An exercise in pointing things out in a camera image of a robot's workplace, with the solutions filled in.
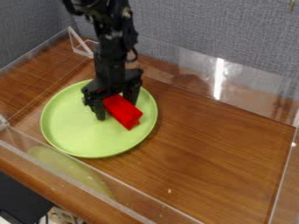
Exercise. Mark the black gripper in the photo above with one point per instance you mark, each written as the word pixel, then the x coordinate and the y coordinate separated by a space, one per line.
pixel 105 86

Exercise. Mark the red block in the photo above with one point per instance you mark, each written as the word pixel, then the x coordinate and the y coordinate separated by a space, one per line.
pixel 124 111

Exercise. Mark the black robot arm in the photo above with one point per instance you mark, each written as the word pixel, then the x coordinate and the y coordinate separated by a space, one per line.
pixel 112 17

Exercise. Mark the black box under table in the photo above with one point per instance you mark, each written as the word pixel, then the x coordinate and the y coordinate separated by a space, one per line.
pixel 22 205

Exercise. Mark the clear acrylic corner bracket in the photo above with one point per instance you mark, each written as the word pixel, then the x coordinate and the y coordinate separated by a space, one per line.
pixel 80 45

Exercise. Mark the clear acrylic enclosure wall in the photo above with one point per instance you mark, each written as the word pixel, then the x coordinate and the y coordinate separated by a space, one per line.
pixel 220 163

